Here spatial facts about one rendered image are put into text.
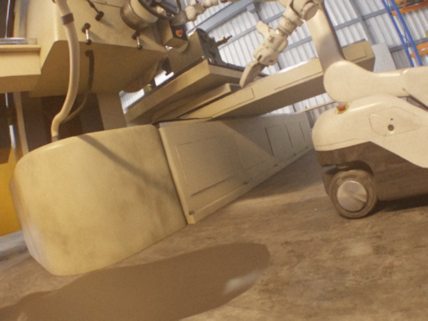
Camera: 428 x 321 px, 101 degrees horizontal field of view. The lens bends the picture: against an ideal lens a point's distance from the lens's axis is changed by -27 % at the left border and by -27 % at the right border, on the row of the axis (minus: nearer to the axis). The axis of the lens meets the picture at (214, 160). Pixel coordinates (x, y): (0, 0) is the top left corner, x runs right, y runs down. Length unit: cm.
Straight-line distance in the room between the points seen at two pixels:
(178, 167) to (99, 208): 54
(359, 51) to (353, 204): 95
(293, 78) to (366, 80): 73
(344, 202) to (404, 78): 45
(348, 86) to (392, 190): 38
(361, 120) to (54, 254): 131
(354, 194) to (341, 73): 41
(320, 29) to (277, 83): 66
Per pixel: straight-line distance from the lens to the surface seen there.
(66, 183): 111
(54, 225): 117
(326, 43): 98
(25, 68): 148
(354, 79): 89
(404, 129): 72
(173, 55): 193
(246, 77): 89
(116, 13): 157
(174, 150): 140
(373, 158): 73
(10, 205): 338
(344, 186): 79
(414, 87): 87
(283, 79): 155
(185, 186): 140
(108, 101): 202
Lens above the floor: 33
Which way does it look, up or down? 1 degrees down
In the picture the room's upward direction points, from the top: 17 degrees counter-clockwise
